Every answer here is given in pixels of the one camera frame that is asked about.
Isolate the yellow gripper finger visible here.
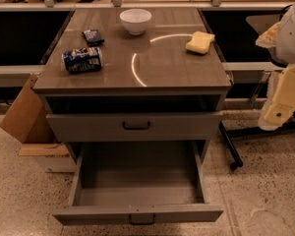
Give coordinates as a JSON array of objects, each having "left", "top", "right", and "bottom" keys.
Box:
[
  {"left": 256, "top": 22, "right": 280, "bottom": 48},
  {"left": 258, "top": 64, "right": 295, "bottom": 131}
]

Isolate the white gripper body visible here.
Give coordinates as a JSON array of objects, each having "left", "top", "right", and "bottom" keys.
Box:
[{"left": 275, "top": 3, "right": 295, "bottom": 64}]

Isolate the blue pepsi can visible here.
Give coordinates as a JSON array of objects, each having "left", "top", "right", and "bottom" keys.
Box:
[{"left": 62, "top": 47, "right": 102, "bottom": 73}]

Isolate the grey drawer cabinet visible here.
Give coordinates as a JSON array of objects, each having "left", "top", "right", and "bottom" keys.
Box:
[{"left": 34, "top": 8, "right": 231, "bottom": 160}]

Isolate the closed grey upper drawer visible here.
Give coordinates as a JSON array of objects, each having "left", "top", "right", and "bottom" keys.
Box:
[{"left": 46, "top": 112, "right": 221, "bottom": 142}]

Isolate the open grey lower drawer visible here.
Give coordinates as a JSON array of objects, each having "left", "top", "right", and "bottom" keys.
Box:
[{"left": 53, "top": 141, "right": 223, "bottom": 225}]

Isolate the yellow sponge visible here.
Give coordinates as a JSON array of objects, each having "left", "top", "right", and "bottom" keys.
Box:
[{"left": 186, "top": 31, "right": 215, "bottom": 54}]

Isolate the white bowl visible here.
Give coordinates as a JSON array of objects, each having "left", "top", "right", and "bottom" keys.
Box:
[{"left": 119, "top": 9, "right": 151, "bottom": 35}]

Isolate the dark blue snack packet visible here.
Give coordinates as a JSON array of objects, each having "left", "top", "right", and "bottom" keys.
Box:
[{"left": 83, "top": 29, "right": 104, "bottom": 46}]

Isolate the brown cardboard box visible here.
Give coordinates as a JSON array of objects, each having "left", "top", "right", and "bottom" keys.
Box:
[{"left": 0, "top": 73, "right": 77, "bottom": 174}]

